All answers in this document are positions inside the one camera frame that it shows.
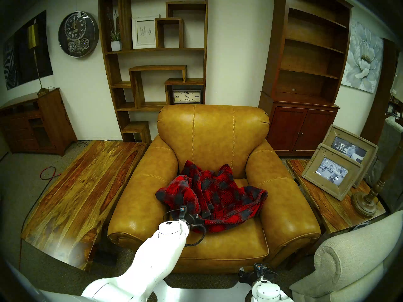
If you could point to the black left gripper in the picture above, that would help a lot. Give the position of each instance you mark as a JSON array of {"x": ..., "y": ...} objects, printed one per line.
[{"x": 193, "y": 222}]

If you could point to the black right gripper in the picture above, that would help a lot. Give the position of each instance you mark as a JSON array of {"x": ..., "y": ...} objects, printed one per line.
[{"x": 248, "y": 274}]

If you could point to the red plaid fleece blanket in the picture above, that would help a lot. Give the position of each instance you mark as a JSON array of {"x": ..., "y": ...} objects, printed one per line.
[{"x": 226, "y": 194}]

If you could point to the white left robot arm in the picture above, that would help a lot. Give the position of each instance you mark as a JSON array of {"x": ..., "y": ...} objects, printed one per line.
[{"x": 154, "y": 260}]

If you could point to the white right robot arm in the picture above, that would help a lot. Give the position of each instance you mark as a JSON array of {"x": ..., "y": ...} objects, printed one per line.
[{"x": 267, "y": 293}]

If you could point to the beige fabric sofa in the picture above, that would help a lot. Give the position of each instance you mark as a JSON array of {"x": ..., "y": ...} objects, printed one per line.
[{"x": 355, "y": 257}]

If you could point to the tan leather armchair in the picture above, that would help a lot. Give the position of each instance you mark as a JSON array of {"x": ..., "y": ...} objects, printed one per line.
[{"x": 217, "y": 134}]

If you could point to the rustic wooden side table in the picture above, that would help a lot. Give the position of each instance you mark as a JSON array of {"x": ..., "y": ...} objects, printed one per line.
[{"x": 330, "y": 211}]

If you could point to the glossy rosewood coffee table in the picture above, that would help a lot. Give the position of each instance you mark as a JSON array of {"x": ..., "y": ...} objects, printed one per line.
[{"x": 78, "y": 191}]

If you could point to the small label card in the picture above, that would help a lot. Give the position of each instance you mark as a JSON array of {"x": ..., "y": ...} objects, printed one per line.
[{"x": 360, "y": 226}]

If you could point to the rectangular mantel clock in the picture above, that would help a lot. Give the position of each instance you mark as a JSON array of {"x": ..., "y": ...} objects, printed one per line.
[{"x": 186, "y": 97}]

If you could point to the open wooden shelf unit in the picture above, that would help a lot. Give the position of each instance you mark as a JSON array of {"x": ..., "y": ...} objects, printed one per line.
[{"x": 141, "y": 107}]

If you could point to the turned wooden lamp base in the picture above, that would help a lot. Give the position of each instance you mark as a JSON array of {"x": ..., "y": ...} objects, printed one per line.
[{"x": 365, "y": 204}]

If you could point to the cherry wood bookcase hutch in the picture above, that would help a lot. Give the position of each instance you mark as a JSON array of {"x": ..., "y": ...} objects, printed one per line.
[{"x": 299, "y": 131}]

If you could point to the dark wood media cabinet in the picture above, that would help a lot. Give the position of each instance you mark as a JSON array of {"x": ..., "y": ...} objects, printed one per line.
[{"x": 52, "y": 122}]

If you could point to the grey upholstered chair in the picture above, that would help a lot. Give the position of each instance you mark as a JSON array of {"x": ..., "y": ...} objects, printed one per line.
[{"x": 388, "y": 147}]

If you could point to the small potted plant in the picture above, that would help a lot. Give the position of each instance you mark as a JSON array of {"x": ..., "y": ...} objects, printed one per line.
[{"x": 116, "y": 45}]

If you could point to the white framed certificate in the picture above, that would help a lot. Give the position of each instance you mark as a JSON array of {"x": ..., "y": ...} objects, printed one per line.
[{"x": 144, "y": 32}]

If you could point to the white flower painting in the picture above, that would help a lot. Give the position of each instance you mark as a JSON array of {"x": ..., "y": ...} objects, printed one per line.
[{"x": 362, "y": 59}]

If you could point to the pale lampshade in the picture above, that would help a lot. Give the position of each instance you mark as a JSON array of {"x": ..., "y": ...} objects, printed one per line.
[{"x": 398, "y": 81}]

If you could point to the gold shade table lamp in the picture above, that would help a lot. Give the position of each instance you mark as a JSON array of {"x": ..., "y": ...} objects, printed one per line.
[{"x": 32, "y": 37}]

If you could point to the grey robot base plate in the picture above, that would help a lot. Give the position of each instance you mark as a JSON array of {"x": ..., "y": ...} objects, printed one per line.
[{"x": 204, "y": 295}]

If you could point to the small rustic picture frame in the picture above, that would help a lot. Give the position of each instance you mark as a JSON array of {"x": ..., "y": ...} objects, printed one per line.
[{"x": 315, "y": 164}]

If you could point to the large rustic picture frame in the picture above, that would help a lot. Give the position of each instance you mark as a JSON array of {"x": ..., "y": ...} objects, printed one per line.
[{"x": 368, "y": 142}]

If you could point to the round black wall clock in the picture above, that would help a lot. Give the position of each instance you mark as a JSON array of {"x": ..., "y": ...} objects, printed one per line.
[{"x": 78, "y": 34}]

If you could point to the dark zebra wall art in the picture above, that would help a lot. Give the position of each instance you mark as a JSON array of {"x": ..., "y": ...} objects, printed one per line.
[{"x": 22, "y": 56}]

